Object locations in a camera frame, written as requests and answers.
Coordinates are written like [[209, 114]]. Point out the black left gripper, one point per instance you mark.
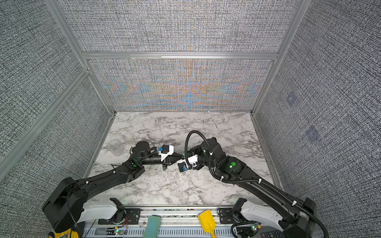
[[171, 160]]

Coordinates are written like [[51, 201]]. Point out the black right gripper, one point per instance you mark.
[[189, 154]]

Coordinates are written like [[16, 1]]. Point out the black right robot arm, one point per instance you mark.
[[292, 216]]

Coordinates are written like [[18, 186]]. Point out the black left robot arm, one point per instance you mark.
[[65, 204]]

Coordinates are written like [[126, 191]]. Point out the clear plastic cup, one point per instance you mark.
[[115, 147]]

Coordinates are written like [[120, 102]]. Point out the teal green sponge block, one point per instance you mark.
[[153, 226]]

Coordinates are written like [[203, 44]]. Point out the yellow plastic scoop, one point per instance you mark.
[[207, 222]]

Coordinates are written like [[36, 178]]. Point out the black remote keyboard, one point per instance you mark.
[[272, 234]]

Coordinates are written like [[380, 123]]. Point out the yellow black work glove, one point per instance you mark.
[[70, 233]]

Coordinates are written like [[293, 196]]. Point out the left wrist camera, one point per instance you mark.
[[165, 151]]

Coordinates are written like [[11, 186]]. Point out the aluminium front rail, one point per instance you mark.
[[176, 222]]

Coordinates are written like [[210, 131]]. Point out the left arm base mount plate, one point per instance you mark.
[[130, 216]]

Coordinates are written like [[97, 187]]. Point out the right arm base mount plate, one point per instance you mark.
[[230, 215]]

